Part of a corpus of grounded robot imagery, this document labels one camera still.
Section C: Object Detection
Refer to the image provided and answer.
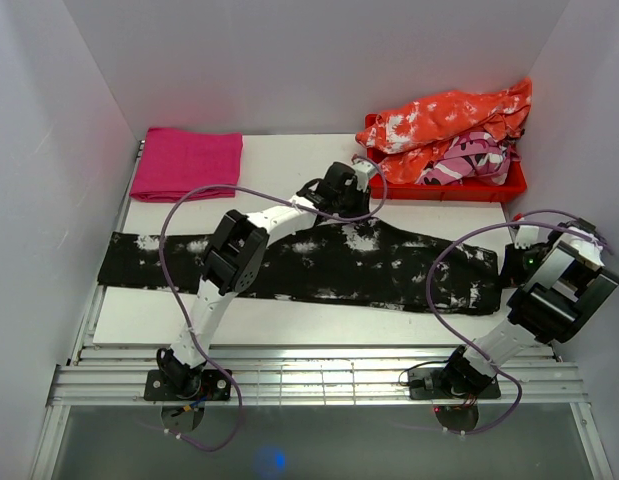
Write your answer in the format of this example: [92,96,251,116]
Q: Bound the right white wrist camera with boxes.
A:
[513,225,539,250]

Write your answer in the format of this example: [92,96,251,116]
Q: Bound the orange white tie-dye trousers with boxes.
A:
[355,78,533,186]

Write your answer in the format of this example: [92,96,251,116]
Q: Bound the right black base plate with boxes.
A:
[407,367,501,400]

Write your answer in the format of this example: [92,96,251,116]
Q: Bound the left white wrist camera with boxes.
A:
[352,156,378,191]

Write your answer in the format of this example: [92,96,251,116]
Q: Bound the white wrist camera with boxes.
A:
[513,225,539,250]
[352,156,378,191]

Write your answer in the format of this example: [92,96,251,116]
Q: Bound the folded magenta trousers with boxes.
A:
[129,127,243,203]

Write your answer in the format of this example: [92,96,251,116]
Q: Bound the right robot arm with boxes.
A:
[439,216,619,397]

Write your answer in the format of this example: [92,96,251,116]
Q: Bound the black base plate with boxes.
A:
[407,367,501,400]
[143,370,231,403]

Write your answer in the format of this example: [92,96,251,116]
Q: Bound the aluminium rail frame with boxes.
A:
[48,346,588,406]

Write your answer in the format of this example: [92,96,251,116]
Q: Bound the pink camouflage trousers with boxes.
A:
[416,131,520,186]

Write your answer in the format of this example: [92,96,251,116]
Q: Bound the purple cable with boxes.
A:
[388,209,615,437]
[157,158,390,453]

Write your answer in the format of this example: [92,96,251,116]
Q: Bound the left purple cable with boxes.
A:
[157,158,390,453]

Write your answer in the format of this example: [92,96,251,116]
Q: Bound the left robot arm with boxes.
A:
[157,156,382,400]

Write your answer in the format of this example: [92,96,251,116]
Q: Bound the black white tie-dye trousers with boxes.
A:
[97,218,502,316]

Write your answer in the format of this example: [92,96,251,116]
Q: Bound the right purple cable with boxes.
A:
[388,209,615,437]

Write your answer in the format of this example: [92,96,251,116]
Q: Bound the red plastic bin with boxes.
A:
[356,114,527,203]

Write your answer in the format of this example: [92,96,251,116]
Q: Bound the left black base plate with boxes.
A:
[143,370,231,403]

